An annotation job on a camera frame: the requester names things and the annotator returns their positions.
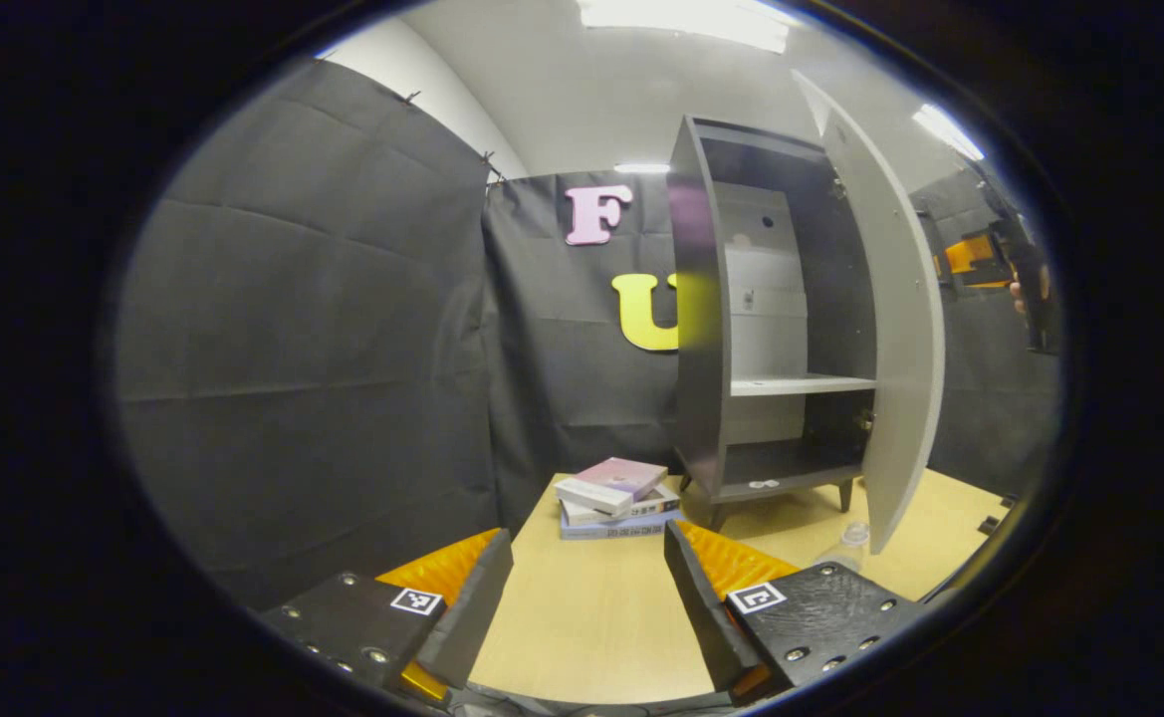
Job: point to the white book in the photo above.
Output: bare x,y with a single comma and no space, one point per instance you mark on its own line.
656,506

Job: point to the blue book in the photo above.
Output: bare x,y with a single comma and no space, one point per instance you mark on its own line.
611,530

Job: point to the ceiling light strip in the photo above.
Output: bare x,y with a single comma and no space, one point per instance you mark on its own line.
948,131

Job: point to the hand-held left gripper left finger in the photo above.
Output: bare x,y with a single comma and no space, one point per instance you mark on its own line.
472,617

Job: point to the small ceiling light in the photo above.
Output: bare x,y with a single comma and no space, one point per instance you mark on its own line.
641,168

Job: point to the dark grey cabinet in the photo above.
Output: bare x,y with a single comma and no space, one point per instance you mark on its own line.
699,349

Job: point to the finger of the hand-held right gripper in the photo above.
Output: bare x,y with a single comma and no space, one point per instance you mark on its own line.
965,257

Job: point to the large ceiling light panel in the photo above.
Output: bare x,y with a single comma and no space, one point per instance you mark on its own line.
691,20

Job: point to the black backdrop cloth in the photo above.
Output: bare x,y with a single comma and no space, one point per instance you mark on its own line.
293,299

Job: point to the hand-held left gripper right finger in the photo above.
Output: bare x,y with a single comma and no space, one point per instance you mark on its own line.
701,617

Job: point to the beige cabinet door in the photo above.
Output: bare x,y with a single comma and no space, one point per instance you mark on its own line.
905,349

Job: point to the green label plastic bottle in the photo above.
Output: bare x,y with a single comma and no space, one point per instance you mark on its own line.
855,540

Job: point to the pink cover book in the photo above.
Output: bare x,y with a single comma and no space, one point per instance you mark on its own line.
616,476

